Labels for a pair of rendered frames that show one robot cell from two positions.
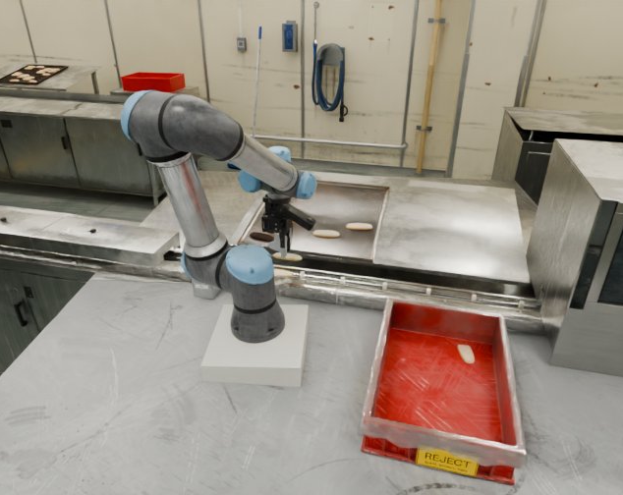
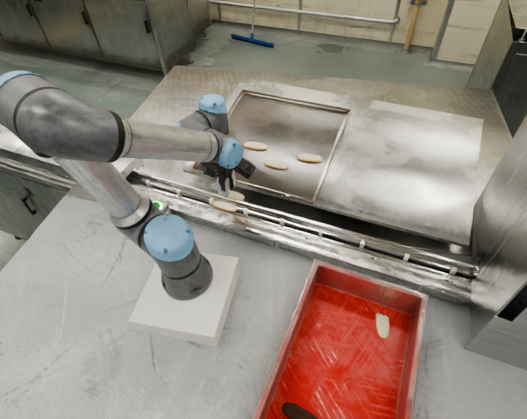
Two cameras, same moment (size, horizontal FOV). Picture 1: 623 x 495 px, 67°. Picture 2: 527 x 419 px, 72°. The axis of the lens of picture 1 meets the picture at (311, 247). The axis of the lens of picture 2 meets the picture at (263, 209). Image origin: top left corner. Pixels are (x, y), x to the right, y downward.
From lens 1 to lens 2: 0.55 m
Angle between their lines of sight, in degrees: 20
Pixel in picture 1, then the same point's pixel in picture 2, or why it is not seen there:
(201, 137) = (64, 150)
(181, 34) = not seen: outside the picture
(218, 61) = not seen: outside the picture
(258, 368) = (178, 331)
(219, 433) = (135, 393)
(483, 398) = (386, 384)
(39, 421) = not seen: outside the picture
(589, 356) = (507, 353)
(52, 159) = (78, 32)
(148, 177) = (156, 53)
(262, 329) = (185, 291)
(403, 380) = (312, 352)
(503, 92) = not seen: outside the picture
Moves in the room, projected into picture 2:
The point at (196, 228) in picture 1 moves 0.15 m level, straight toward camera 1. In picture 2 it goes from (110, 204) to (97, 254)
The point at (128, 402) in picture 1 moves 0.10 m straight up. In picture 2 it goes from (67, 345) to (51, 330)
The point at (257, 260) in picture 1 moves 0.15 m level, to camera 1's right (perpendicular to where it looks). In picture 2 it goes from (173, 239) to (232, 244)
